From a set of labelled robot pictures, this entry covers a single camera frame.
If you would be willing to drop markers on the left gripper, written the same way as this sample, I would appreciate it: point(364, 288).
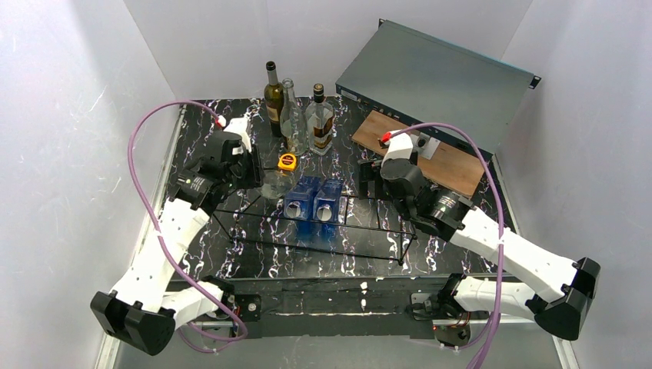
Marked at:
point(255, 166)

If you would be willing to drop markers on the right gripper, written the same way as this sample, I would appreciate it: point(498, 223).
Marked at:
point(365, 177)

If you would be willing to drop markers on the clear bottle with dark label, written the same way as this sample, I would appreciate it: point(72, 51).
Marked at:
point(276, 183)

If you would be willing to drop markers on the blue square bottle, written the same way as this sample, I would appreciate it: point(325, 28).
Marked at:
point(298, 205)
point(326, 207)

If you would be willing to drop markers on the black wire wine rack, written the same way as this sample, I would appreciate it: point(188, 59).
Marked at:
point(363, 229)

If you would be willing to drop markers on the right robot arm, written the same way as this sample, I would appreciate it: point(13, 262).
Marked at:
point(553, 291)

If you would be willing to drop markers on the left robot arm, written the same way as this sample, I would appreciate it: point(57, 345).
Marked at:
point(137, 310)

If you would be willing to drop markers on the tall clear glass bottle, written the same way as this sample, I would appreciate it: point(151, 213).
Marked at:
point(293, 124)

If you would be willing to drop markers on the square whisky bottle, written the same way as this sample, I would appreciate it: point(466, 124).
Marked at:
point(320, 119)

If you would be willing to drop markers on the dark green wine bottle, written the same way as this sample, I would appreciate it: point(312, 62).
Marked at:
point(274, 99)

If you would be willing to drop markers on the grey rack server unit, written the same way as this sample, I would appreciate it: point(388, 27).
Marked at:
point(413, 77)

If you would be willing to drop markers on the yellow tape measure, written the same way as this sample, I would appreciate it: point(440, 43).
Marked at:
point(287, 162)

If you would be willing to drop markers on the wooden board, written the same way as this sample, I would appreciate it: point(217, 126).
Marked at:
point(449, 167)

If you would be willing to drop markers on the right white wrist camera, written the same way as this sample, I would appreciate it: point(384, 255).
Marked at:
point(398, 145)

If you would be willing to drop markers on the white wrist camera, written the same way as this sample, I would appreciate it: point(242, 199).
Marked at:
point(398, 145)
point(239, 126)

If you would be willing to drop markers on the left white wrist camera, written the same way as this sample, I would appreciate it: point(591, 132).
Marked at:
point(239, 126)

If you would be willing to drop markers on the metal bracket on board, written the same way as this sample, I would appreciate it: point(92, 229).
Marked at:
point(425, 145)

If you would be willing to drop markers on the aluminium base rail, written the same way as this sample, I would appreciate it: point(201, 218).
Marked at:
point(329, 323)

